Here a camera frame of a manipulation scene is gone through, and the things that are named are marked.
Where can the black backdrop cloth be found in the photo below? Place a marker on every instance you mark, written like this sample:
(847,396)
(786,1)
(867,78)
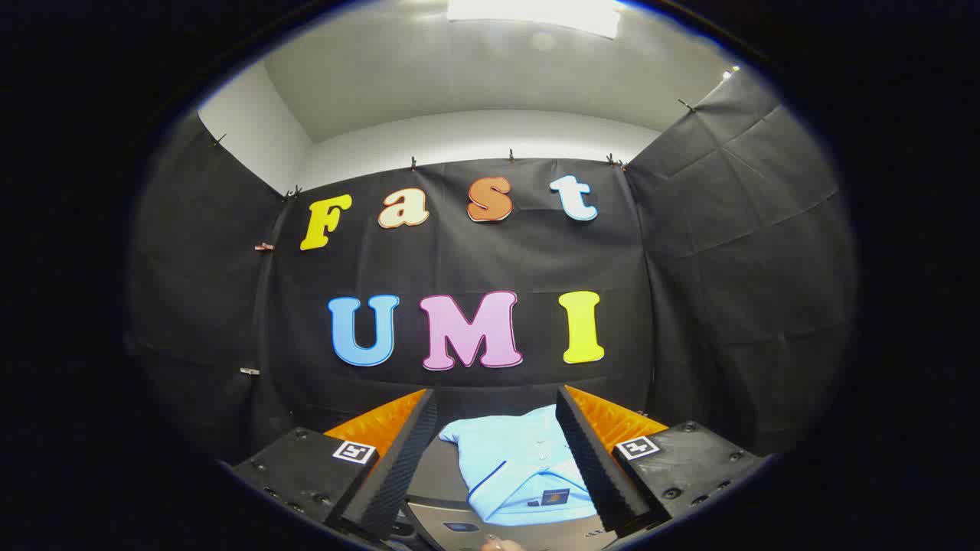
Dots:
(459,260)

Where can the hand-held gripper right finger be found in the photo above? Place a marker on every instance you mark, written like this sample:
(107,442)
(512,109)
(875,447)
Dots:
(593,459)

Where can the light blue polo shirt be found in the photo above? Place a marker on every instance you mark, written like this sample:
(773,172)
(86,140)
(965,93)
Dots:
(505,459)

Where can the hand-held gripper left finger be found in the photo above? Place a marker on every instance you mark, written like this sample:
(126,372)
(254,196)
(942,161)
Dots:
(398,467)

